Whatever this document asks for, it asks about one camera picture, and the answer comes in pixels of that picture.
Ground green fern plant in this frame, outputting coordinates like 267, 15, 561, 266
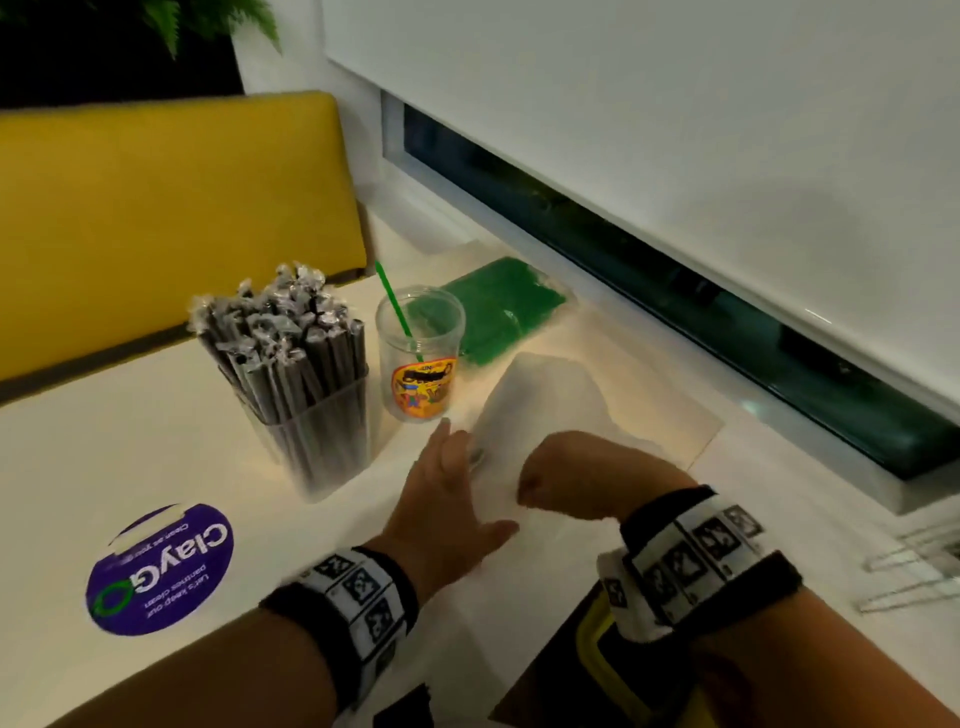
0, 0, 281, 60

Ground person's right forearm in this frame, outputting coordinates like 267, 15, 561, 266
693, 588, 960, 728

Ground clear plastic bag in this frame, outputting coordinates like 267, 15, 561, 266
468, 352, 669, 526

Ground metal bead chain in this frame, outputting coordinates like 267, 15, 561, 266
854, 524, 960, 615

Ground yellow bench backrest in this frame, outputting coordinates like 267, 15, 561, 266
0, 91, 369, 384

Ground black planter box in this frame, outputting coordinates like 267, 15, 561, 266
0, 14, 247, 112

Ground yellow chair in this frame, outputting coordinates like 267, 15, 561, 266
573, 592, 714, 728

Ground person's right hand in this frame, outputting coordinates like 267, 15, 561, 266
515, 429, 699, 524

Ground bundle of gray straws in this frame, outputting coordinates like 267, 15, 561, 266
187, 262, 369, 489

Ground purple round sticker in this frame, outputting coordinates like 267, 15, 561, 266
84, 502, 235, 637

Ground person's left forearm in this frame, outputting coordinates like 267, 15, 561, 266
44, 603, 339, 728

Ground pack of green straws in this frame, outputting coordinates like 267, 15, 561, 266
408, 256, 568, 367

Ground person's left hand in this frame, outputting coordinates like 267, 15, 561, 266
363, 418, 520, 605

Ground green straw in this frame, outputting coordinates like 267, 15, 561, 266
374, 260, 425, 363

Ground white roller blind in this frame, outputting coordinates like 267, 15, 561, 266
322, 0, 960, 421

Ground clear cup with colourful sticker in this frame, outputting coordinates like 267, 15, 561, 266
374, 284, 467, 423

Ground black chest strap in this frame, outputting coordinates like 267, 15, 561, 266
372, 682, 436, 728

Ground clear square plastic container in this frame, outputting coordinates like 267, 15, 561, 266
232, 367, 373, 500

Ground black marker band right wrist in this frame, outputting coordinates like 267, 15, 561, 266
597, 485, 804, 645

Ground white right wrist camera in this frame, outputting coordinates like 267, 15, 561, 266
597, 547, 669, 645

